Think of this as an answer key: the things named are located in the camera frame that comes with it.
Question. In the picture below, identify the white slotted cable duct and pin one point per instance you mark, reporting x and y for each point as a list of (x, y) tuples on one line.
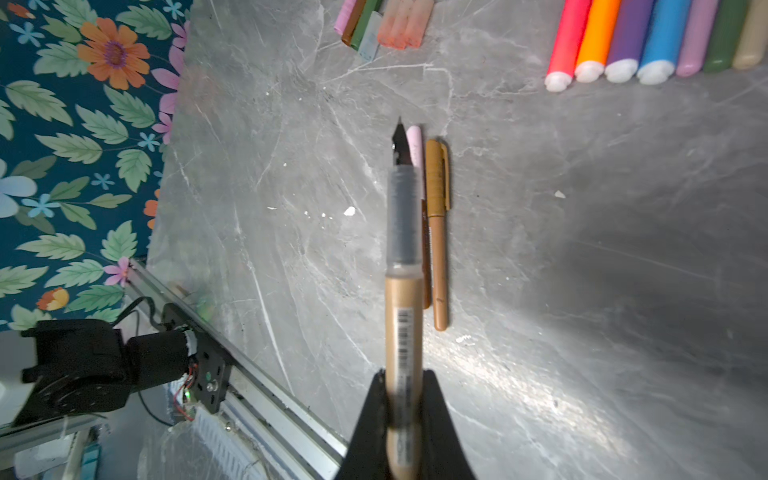
[(235, 456)]

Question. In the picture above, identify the beige pen pink cap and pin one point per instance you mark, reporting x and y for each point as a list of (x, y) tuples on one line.
[(753, 40)]

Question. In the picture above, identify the brown pen pink cap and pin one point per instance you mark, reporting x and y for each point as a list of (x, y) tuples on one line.
[(415, 142)]

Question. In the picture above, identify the orange highlighter pen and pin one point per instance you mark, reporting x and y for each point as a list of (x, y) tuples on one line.
[(592, 58)]

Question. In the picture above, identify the red pen cap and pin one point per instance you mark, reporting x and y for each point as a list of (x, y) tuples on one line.
[(418, 19)]

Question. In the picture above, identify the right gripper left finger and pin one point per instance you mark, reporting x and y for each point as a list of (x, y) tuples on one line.
[(366, 456)]

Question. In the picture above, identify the aluminium front rail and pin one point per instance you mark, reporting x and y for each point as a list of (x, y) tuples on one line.
[(291, 441)]

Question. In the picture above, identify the orange pen cap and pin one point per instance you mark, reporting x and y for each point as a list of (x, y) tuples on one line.
[(398, 37)]

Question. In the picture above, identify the tan brown pen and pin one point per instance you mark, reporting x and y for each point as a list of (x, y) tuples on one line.
[(438, 203)]

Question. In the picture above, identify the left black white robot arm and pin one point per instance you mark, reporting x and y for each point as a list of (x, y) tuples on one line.
[(78, 367)]

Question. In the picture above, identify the dark green pen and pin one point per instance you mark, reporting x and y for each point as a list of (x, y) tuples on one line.
[(725, 35)]

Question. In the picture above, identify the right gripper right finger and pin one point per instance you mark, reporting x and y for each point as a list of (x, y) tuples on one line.
[(442, 454)]

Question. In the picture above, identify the purple highlighter pen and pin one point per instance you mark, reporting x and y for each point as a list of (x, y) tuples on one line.
[(628, 40)]

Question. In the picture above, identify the red highlighter pen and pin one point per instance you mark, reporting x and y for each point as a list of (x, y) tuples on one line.
[(567, 44)]

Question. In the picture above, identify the pink pen green cap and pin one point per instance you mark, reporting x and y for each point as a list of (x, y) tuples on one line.
[(696, 37)]

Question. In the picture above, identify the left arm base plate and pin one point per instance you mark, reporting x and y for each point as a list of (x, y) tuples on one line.
[(209, 364)]

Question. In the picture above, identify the brown pen tan cap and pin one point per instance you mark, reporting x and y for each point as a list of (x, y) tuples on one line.
[(404, 286)]

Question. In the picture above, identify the blue highlighter pen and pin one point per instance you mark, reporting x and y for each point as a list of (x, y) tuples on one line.
[(663, 42)]

